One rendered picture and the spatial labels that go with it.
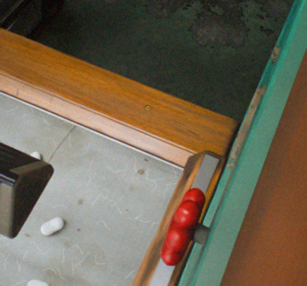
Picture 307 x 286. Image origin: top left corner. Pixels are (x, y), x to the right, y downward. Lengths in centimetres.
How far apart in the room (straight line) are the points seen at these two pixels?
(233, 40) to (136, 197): 121
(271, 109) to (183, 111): 57
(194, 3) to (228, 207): 179
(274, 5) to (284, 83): 178
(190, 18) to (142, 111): 116
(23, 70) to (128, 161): 27
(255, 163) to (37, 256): 58
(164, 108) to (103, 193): 19
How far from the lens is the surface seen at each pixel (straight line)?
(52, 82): 86
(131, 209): 77
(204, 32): 189
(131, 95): 83
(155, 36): 186
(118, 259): 75
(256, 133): 24
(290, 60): 27
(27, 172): 42
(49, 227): 76
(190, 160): 71
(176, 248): 23
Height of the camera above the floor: 148
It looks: 65 degrees down
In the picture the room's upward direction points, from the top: 2 degrees clockwise
